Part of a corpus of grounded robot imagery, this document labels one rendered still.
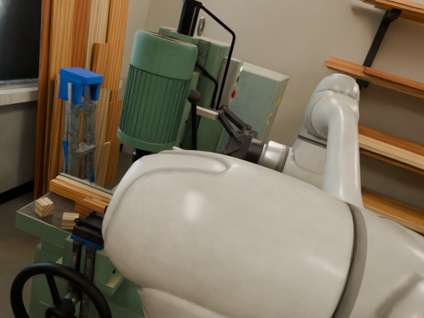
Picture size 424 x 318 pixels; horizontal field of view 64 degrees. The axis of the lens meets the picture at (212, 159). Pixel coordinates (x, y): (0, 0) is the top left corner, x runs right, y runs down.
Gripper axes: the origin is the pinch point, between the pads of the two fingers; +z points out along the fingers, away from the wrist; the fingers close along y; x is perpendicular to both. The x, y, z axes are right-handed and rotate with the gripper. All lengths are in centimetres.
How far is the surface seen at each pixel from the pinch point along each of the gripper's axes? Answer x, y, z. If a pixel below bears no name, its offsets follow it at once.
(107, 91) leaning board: -132, 82, 104
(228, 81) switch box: -17.7, 34.0, -0.9
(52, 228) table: -26, -33, 31
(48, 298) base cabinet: -46, -51, 29
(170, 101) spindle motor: 0.2, 6.6, 7.8
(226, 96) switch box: -21.6, 30.4, -1.8
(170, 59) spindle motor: 9.7, 12.5, 9.6
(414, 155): -138, 119, -126
